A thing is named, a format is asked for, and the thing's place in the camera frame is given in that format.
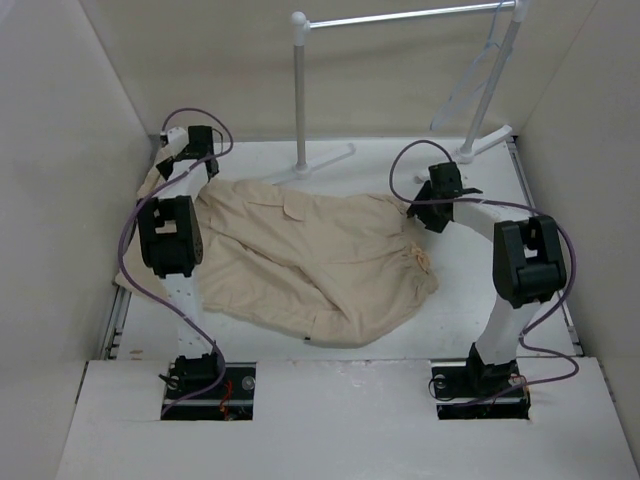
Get light blue wire hanger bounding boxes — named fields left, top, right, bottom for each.
left=429, top=1, right=507, bottom=132

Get beige trousers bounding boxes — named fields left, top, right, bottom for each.
left=115, top=159, right=440, bottom=351

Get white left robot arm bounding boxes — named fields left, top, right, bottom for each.
left=137, top=125, right=225, bottom=405

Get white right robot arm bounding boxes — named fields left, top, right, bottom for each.
left=407, top=162, right=567, bottom=401

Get white clothes rack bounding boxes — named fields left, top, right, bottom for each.
left=262, top=1, right=530, bottom=184

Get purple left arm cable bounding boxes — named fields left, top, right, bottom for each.
left=117, top=108, right=235, bottom=416

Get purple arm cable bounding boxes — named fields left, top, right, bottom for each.
left=388, top=140, right=581, bottom=416
left=117, top=108, right=235, bottom=416

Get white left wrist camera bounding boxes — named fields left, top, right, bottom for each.
left=160, top=127, right=189, bottom=149

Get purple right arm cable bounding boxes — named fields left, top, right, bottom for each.
left=388, top=140, right=581, bottom=416

